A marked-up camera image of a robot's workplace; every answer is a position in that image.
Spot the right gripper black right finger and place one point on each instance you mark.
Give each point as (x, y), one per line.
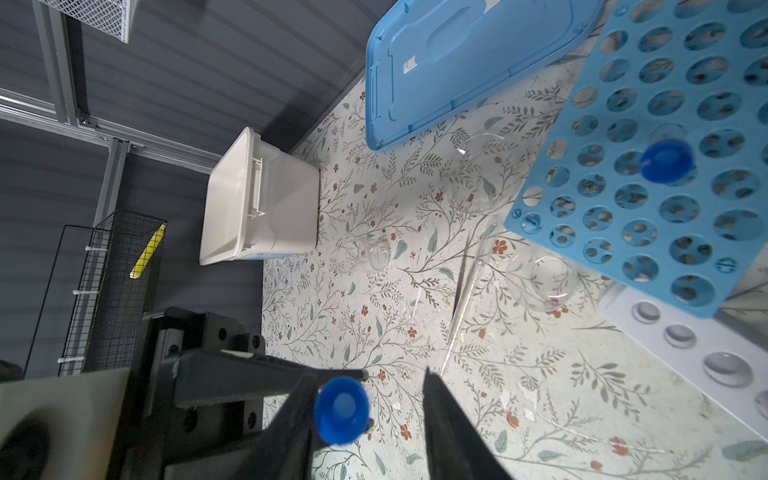
(454, 448)

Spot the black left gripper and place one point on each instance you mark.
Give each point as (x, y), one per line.
(200, 390)

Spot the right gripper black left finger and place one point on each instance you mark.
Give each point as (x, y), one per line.
(285, 450)

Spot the blue capped test tube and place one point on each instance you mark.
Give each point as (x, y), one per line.
(341, 411)
(669, 157)

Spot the white plastic storage bin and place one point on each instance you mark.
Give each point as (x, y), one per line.
(261, 203)

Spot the small white tube rack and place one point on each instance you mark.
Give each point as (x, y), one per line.
(723, 357)

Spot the blue test tube rack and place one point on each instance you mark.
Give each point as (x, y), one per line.
(700, 64)

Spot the clear glass beaker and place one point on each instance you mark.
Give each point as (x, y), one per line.
(355, 251)

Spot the clear glass petri dish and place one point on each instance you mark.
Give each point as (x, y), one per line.
(479, 174)

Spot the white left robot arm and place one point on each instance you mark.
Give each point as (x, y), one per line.
(65, 427)

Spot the yellow pen in basket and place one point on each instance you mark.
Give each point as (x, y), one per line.
(148, 252)

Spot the blue plastic box lid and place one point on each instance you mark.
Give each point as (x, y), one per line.
(428, 60)

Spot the black wire wall basket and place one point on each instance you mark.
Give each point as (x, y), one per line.
(91, 310)

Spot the white wire mesh basket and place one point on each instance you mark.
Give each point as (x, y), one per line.
(111, 17)

